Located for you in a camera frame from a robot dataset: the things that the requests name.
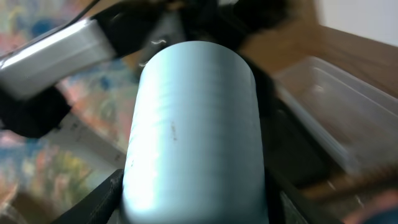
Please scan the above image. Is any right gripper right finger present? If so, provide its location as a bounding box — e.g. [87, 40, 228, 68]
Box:
[264, 169, 341, 224]

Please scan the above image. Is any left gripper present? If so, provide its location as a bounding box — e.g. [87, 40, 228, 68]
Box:
[92, 0, 289, 80]

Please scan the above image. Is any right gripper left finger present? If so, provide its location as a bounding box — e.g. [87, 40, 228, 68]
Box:
[51, 169, 124, 224]

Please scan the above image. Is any light blue cup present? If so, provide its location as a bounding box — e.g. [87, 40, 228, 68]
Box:
[121, 41, 267, 223]

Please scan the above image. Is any pink white cup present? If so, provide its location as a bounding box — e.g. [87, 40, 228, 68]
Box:
[342, 190, 397, 224]

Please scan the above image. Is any clear plastic bin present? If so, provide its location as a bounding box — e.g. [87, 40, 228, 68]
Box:
[275, 57, 397, 175]

